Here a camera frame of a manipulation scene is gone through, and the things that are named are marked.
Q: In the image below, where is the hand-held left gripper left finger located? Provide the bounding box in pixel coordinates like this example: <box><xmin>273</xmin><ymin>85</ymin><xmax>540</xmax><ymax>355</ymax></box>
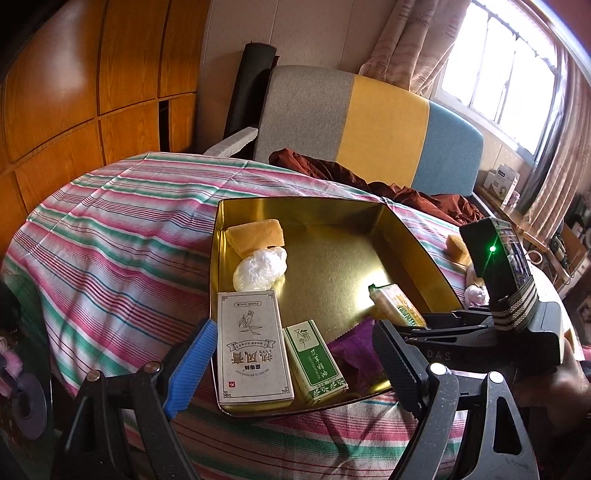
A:
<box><xmin>65</xmin><ymin>318</ymin><xmax>219</xmax><ymax>480</ymax></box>

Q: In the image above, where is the beige patterned curtain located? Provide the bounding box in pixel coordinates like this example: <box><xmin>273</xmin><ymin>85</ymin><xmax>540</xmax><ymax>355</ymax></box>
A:
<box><xmin>358</xmin><ymin>0</ymin><xmax>472</xmax><ymax>95</ymax></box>
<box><xmin>524</xmin><ymin>60</ymin><xmax>591</xmax><ymax>232</ymax></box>

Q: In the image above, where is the striped bed sheet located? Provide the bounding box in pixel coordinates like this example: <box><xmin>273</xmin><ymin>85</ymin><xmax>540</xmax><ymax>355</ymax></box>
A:
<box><xmin>0</xmin><ymin>151</ymin><xmax>568</xmax><ymax>480</ymax></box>

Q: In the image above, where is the purple snack packet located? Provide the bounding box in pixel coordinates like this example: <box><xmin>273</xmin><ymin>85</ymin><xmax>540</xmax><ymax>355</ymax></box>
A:
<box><xmin>327</xmin><ymin>318</ymin><xmax>393</xmax><ymax>398</ymax></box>

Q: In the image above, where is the brown cardboard box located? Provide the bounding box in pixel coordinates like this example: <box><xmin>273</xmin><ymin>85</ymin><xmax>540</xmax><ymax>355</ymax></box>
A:
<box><xmin>558</xmin><ymin>222</ymin><xmax>589</xmax><ymax>278</ymax></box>

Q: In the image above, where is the dark round disc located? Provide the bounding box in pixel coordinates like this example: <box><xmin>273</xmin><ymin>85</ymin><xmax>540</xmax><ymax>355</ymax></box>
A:
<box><xmin>11</xmin><ymin>373</ymin><xmax>47</xmax><ymax>441</ymax></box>

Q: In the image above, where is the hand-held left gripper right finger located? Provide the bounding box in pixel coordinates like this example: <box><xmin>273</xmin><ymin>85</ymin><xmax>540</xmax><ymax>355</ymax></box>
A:
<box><xmin>372</xmin><ymin>320</ymin><xmax>539</xmax><ymax>480</ymax></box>

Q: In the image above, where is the wooden wardrobe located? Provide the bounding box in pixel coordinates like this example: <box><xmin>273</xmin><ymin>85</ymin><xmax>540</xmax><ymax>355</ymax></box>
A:
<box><xmin>0</xmin><ymin>0</ymin><xmax>213</xmax><ymax>259</ymax></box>

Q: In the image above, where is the pink cloth item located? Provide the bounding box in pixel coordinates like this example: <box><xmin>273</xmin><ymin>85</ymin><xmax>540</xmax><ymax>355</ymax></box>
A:
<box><xmin>0</xmin><ymin>337</ymin><xmax>24</xmax><ymax>398</ymax></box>

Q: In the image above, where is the window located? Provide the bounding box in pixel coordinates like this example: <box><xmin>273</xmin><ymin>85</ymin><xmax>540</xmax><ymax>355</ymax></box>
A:
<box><xmin>436</xmin><ymin>0</ymin><xmax>571</xmax><ymax>160</ymax></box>

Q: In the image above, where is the wooden side desk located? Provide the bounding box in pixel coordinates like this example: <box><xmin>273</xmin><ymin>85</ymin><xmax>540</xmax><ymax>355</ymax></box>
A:
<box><xmin>475</xmin><ymin>182</ymin><xmax>573</xmax><ymax>282</ymax></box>

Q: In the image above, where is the gold tin box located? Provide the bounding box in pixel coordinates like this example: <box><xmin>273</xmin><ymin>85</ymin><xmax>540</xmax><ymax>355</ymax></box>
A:
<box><xmin>209</xmin><ymin>196</ymin><xmax>465</xmax><ymax>418</ymax></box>

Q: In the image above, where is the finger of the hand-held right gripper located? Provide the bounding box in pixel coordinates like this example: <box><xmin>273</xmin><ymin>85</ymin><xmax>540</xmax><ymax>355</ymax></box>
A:
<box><xmin>424</xmin><ymin>308</ymin><xmax>494</xmax><ymax>328</ymax></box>
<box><xmin>404</xmin><ymin>325</ymin><xmax>497</xmax><ymax>344</ymax></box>

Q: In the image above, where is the black rolled mat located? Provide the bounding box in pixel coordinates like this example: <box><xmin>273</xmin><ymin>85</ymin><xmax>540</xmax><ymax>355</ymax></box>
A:
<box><xmin>223</xmin><ymin>42</ymin><xmax>281</xmax><ymax>140</ymax></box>

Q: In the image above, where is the yellow green cracker packet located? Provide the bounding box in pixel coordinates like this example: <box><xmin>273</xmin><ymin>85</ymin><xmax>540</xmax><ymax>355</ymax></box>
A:
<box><xmin>368</xmin><ymin>283</ymin><xmax>428</xmax><ymax>328</ymax></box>

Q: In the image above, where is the white plastic bag ball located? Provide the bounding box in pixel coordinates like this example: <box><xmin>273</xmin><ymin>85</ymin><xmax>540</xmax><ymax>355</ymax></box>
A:
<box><xmin>232</xmin><ymin>246</ymin><xmax>288</xmax><ymax>292</ymax></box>
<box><xmin>464</xmin><ymin>282</ymin><xmax>490</xmax><ymax>305</ymax></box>

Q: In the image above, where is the white foam board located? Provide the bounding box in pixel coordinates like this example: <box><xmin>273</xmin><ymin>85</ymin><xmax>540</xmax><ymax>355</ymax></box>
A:
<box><xmin>203</xmin><ymin>126</ymin><xmax>259</xmax><ymax>158</ymax></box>

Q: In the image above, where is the grey bed frame rail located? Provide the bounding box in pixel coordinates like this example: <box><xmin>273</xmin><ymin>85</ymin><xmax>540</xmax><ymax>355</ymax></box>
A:
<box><xmin>471</xmin><ymin>194</ymin><xmax>504</xmax><ymax>222</ymax></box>

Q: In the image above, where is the green carton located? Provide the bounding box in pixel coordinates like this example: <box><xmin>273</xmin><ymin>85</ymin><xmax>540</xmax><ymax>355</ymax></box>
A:
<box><xmin>281</xmin><ymin>319</ymin><xmax>349</xmax><ymax>407</ymax></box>

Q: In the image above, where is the dark red blanket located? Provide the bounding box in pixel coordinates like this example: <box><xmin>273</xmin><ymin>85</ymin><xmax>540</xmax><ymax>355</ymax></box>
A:
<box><xmin>269</xmin><ymin>148</ymin><xmax>485</xmax><ymax>227</ymax></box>

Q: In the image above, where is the grey yellow blue headboard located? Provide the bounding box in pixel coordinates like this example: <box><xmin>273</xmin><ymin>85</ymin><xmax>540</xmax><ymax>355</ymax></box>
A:
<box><xmin>253</xmin><ymin>65</ymin><xmax>485</xmax><ymax>198</ymax></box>

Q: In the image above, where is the person's right hand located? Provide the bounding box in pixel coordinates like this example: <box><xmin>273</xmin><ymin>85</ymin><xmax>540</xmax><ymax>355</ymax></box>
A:
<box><xmin>512</xmin><ymin>355</ymin><xmax>591</xmax><ymax>418</ymax></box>

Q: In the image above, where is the white appliance box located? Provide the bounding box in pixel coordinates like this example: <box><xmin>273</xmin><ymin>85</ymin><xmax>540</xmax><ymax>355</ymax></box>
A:
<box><xmin>482</xmin><ymin>164</ymin><xmax>520</xmax><ymax>204</ymax></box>

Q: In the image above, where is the white printed carton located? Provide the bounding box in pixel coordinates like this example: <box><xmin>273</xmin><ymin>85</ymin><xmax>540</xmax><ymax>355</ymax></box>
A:
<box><xmin>216</xmin><ymin>291</ymin><xmax>296</xmax><ymax>415</ymax></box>

